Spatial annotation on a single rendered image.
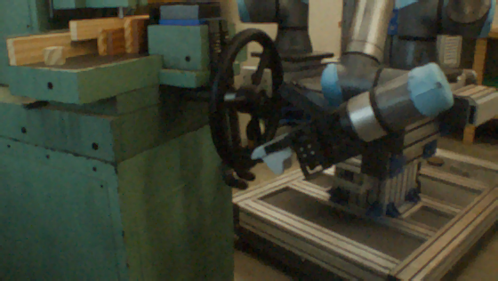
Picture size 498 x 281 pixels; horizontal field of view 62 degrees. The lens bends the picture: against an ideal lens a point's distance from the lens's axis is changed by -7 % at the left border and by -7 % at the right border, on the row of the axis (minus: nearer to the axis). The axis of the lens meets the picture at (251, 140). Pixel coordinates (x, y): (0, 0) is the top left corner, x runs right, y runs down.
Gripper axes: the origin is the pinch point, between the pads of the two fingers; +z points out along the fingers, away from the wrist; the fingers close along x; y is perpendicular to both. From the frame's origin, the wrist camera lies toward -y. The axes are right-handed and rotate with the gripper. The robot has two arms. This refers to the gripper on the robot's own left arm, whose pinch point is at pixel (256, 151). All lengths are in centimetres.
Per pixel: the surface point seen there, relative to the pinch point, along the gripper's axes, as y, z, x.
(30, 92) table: -28.7, 26.7, -19.7
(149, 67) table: -24.1, 13.3, -1.0
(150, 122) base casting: -14.3, 19.0, -1.7
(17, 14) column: -54, 44, -2
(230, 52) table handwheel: -18.0, -4.4, -0.1
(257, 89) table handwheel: -10.5, -1.4, 8.1
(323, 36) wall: -47, 96, 346
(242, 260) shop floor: 44, 72, 66
